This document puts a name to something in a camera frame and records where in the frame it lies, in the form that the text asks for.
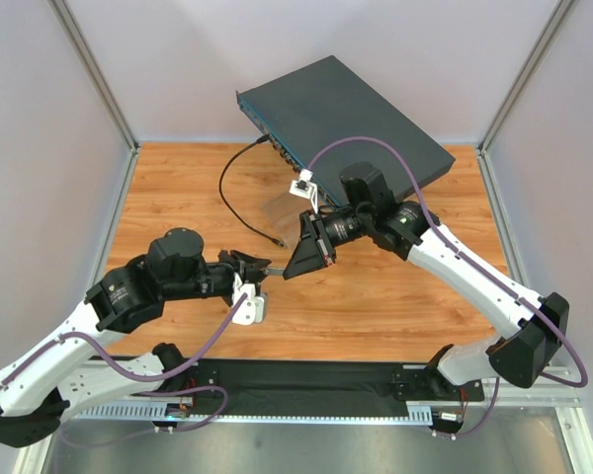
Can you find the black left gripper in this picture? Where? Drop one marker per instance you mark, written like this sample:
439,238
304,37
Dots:
240,275

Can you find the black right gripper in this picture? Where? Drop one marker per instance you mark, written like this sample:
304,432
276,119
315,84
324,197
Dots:
319,239

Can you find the silver SFP module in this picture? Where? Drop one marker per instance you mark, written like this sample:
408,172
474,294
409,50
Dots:
273,271

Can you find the blue-faced grey network switch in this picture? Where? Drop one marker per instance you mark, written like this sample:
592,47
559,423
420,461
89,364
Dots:
325,117

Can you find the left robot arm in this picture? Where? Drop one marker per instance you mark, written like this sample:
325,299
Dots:
70,371

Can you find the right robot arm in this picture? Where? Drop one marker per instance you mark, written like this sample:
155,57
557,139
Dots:
528,327

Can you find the wooden support board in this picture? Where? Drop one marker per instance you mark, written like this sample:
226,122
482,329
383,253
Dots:
282,212

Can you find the black cloth strip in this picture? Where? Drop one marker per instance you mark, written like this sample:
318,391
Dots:
284,388

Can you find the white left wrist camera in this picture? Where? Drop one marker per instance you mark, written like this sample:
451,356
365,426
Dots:
248,303

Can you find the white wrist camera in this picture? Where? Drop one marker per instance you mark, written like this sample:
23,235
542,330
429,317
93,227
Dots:
248,303
304,187

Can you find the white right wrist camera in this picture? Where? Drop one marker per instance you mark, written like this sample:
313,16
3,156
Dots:
304,187

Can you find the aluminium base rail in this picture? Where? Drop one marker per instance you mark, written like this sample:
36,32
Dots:
103,394

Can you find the aluminium frame post left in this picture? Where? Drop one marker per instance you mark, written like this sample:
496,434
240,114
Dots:
76,37

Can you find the aluminium frame post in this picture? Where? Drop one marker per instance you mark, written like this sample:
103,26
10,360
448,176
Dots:
559,15
76,37

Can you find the aluminium frame post right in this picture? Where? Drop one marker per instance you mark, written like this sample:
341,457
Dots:
559,15

